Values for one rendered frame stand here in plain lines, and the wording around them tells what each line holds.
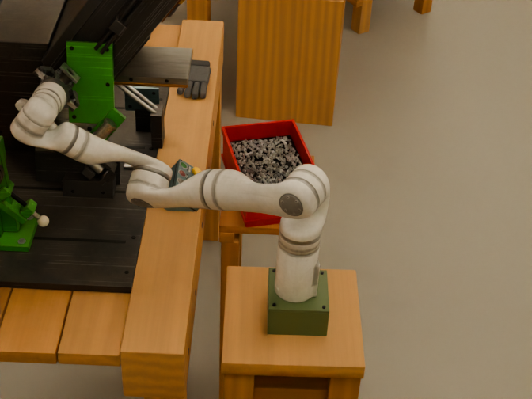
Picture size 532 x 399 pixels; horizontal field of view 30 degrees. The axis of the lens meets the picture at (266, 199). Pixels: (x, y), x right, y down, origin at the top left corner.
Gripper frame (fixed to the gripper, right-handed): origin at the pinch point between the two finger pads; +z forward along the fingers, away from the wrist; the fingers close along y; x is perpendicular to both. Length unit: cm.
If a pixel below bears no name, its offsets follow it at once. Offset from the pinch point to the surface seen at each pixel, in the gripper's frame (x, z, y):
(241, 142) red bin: -13, 30, -49
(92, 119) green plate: 3.1, 2.9, -12.2
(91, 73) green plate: -5.4, 2.9, -3.7
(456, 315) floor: -14, 74, -159
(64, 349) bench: 26, -50, -39
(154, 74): -13.0, 16.4, -16.1
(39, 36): 0.3, 11.4, 11.1
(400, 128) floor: -27, 188, -130
